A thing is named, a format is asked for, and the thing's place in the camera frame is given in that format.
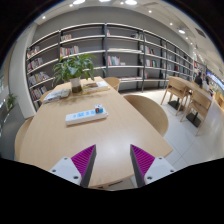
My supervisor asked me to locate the white power strip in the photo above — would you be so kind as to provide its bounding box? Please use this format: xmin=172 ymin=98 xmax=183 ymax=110
xmin=64 ymin=107 xmax=109 ymax=127

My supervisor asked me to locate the long wooden side table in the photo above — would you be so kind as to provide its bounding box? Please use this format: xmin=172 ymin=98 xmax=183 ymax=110
xmin=168 ymin=75 xmax=214 ymax=101

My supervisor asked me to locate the person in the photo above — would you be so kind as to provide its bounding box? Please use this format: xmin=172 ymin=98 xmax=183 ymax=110
xmin=194 ymin=71 xmax=204 ymax=88

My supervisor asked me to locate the grey shelf unit with books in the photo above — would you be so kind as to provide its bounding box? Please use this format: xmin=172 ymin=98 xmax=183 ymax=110
xmin=25 ymin=22 xmax=198 ymax=111

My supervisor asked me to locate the small green floor plant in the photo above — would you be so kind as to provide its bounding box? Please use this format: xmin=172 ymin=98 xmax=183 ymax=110
xmin=5 ymin=93 xmax=18 ymax=112

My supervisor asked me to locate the green potted plant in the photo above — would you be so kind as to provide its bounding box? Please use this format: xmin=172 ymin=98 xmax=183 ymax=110
xmin=51 ymin=53 xmax=108 ymax=94

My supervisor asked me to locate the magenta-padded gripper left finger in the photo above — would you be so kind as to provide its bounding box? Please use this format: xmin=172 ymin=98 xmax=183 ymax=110
xmin=48 ymin=143 xmax=98 ymax=189

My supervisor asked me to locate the group of ceiling lights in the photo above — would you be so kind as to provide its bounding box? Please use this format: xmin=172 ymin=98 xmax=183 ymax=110
xmin=41 ymin=0 xmax=188 ymax=36

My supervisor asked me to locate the open magazine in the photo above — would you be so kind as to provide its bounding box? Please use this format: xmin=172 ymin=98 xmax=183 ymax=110
xmin=42 ymin=88 xmax=72 ymax=104

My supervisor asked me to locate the round-backed wooden chair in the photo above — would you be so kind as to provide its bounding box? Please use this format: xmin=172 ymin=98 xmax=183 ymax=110
xmin=103 ymin=76 xmax=121 ymax=92
xmin=39 ymin=89 xmax=54 ymax=103
xmin=123 ymin=94 xmax=170 ymax=137

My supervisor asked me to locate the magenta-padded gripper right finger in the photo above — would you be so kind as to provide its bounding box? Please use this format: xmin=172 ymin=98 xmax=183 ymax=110
xmin=129 ymin=143 xmax=177 ymax=188

